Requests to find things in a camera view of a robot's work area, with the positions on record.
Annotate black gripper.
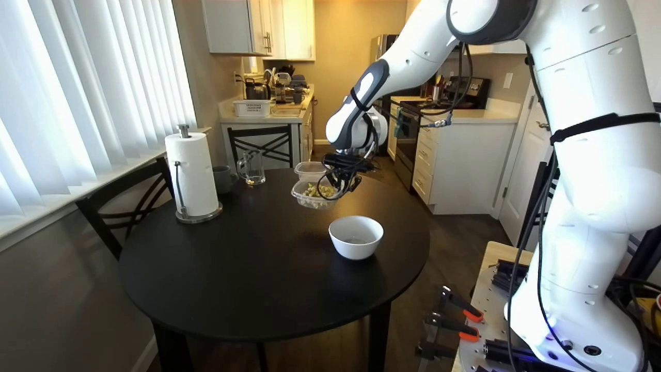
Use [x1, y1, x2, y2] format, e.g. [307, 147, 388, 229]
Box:
[322, 153, 374, 190]

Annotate nuts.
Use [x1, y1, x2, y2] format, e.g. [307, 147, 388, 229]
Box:
[304, 185, 329, 203]

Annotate transparent plastic bowl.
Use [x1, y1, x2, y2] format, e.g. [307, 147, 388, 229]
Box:
[292, 161, 337, 209]

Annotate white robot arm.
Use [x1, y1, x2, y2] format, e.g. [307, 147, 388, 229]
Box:
[327, 0, 661, 372]

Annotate white ceramic bowl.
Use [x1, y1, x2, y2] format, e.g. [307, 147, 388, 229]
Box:
[329, 216, 384, 261]

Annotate black chair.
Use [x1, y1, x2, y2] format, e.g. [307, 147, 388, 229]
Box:
[227, 127, 293, 170]

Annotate clear glass pitcher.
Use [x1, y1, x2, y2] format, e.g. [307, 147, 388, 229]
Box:
[238, 151, 267, 187]

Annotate white kitchen cabinet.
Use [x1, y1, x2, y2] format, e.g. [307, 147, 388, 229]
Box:
[414, 110, 518, 216]

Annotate round black table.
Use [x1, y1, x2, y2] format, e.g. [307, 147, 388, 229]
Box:
[119, 170, 429, 372]

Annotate paper towel roll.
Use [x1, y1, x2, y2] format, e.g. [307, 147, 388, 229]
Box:
[166, 124, 224, 223]

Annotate white robot mounting table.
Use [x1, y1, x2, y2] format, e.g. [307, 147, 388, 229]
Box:
[450, 242, 531, 372]

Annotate white vertical blinds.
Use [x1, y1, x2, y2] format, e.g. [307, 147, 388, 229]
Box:
[0, 0, 197, 216]

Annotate orange handled clamp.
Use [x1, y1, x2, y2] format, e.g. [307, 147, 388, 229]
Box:
[441, 286, 484, 322]
[429, 312, 480, 344]

